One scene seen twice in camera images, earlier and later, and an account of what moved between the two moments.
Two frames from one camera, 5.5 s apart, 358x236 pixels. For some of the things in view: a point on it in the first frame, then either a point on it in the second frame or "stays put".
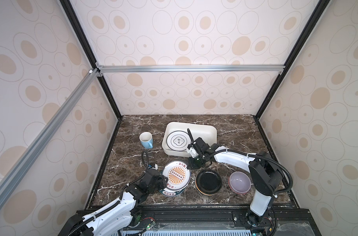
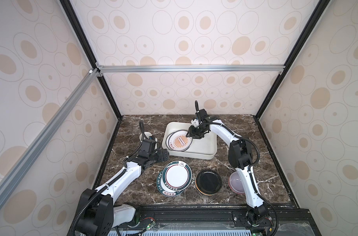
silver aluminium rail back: [192, 69] stays put
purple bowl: [239, 183] stays put
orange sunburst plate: [178, 175] -> [178, 141]
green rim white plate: [168, 192] -> [177, 175]
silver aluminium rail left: [0, 193] stays put
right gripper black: [191, 165] -> [192, 133]
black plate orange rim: [208, 182] stays put
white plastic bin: [207, 132] stays put
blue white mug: [146, 139] stays put
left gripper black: [163, 184] -> [160, 158]
